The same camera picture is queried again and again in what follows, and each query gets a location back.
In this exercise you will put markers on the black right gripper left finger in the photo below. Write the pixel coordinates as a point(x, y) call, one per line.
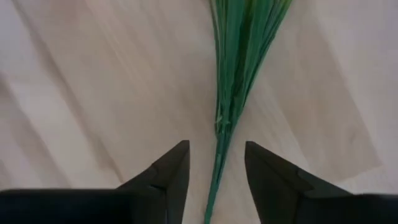
point(155, 199)

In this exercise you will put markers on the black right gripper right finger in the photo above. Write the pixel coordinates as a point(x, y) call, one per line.
point(280, 199)

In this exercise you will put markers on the white blossom flower spray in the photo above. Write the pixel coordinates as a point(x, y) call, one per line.
point(239, 62)

